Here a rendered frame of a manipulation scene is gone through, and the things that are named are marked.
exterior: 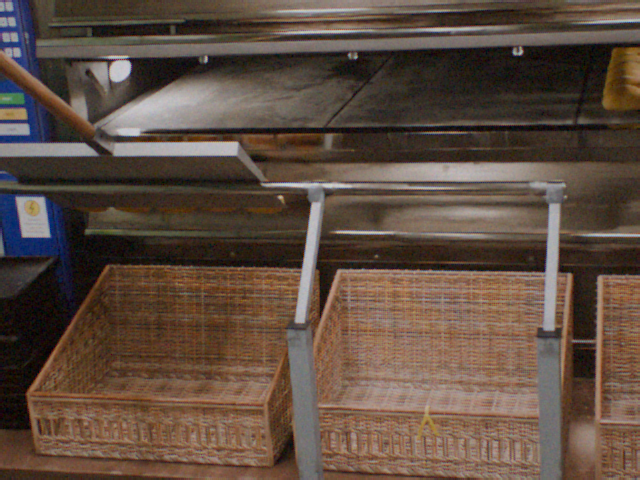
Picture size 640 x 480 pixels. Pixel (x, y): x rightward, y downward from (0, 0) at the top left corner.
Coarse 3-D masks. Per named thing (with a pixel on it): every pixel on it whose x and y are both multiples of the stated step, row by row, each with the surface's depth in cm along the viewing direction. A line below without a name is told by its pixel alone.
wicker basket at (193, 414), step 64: (128, 320) 316; (192, 320) 312; (256, 320) 308; (64, 384) 294; (128, 384) 312; (192, 384) 309; (256, 384) 306; (64, 448) 281; (128, 448) 278; (192, 448) 274; (256, 448) 268
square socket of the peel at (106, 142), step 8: (96, 128) 247; (80, 136) 247; (96, 136) 247; (104, 136) 250; (88, 144) 249; (96, 144) 249; (104, 144) 250; (112, 144) 254; (104, 152) 253; (112, 152) 254
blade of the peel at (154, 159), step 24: (0, 144) 262; (24, 144) 260; (48, 144) 259; (72, 144) 258; (120, 144) 255; (144, 144) 254; (168, 144) 252; (192, 144) 251; (216, 144) 250; (24, 168) 268; (48, 168) 266; (72, 168) 265; (96, 168) 264; (120, 168) 262; (144, 168) 261; (168, 168) 260; (192, 168) 258; (216, 168) 257; (240, 168) 256
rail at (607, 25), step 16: (272, 32) 275; (288, 32) 273; (304, 32) 273; (320, 32) 272; (336, 32) 271; (352, 32) 270; (368, 32) 269; (384, 32) 268; (400, 32) 267; (416, 32) 266; (432, 32) 266; (448, 32) 265; (464, 32) 264; (480, 32) 263; (496, 32) 262; (512, 32) 262; (528, 32) 261; (544, 32) 260; (560, 32) 259
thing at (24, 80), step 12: (0, 60) 213; (12, 60) 216; (0, 72) 216; (12, 72) 217; (24, 72) 220; (24, 84) 221; (36, 84) 224; (36, 96) 226; (48, 96) 228; (48, 108) 231; (60, 108) 233; (72, 108) 238; (60, 120) 237; (72, 120) 238; (84, 120) 242; (84, 132) 244
